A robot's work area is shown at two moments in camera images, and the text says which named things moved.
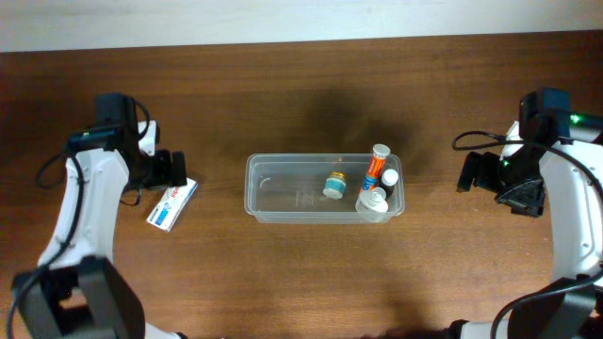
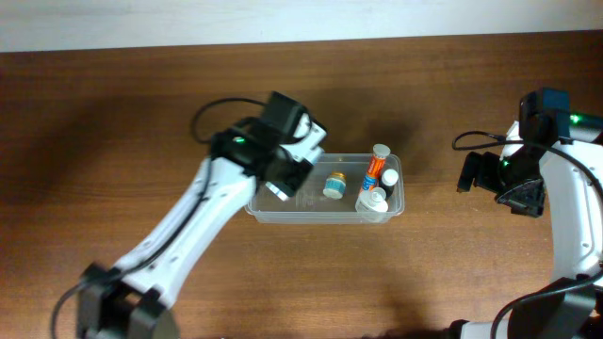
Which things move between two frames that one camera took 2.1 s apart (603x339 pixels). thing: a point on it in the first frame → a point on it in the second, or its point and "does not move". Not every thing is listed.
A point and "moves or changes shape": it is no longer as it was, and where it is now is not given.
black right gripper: [483, 170] does not move
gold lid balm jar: [335, 185] does not move
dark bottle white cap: [388, 180] does not move
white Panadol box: [172, 204] moves or changes shape
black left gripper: [162, 169] → [292, 174]
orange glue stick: [380, 153] does not move
